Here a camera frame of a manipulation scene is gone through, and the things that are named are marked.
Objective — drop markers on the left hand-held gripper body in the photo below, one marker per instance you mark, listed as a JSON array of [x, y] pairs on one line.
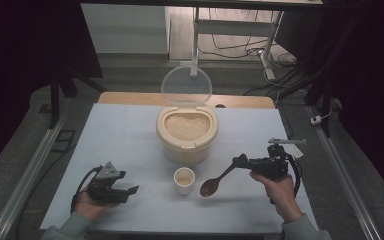
[[101, 195]]

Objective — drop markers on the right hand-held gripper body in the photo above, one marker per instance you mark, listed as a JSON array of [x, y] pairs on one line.
[[271, 166]]

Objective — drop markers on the brown wooden spoon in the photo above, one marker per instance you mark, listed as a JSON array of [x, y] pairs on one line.
[[210, 188]]

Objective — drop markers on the white cup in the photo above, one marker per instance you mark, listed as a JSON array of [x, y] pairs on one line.
[[184, 190]]

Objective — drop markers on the small scooped rice portion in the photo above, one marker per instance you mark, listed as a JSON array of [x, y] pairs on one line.
[[184, 180]]

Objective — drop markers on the beige rice container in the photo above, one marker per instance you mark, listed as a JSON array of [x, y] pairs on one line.
[[186, 151]]

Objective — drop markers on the uncooked white rice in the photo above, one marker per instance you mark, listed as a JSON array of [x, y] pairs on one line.
[[187, 126]]

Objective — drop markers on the person's left hand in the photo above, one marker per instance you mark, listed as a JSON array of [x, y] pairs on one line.
[[88, 208]]

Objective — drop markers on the person's right hand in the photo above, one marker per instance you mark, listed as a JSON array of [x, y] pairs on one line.
[[281, 196]]

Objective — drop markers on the white paper tag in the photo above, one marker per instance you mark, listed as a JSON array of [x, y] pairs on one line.
[[297, 151]]

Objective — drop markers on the white table mat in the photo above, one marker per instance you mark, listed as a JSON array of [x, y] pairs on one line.
[[120, 133]]

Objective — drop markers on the small white plug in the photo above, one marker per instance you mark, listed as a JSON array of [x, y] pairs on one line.
[[316, 120]]

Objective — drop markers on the wooden table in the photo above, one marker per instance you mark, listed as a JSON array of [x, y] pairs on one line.
[[130, 98]]

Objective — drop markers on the black metal stand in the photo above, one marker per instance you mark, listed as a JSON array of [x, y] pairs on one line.
[[320, 90], [55, 100]]

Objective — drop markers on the clear round container lid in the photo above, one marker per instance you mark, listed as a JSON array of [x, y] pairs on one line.
[[186, 85]]

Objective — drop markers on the white cabinet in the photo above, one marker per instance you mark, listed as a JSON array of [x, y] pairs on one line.
[[123, 30]]

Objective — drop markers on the aluminium rail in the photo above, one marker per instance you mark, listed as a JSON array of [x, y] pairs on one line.
[[340, 166], [30, 173]]

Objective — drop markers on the white desk frame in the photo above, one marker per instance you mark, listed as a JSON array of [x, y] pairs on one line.
[[233, 28]]

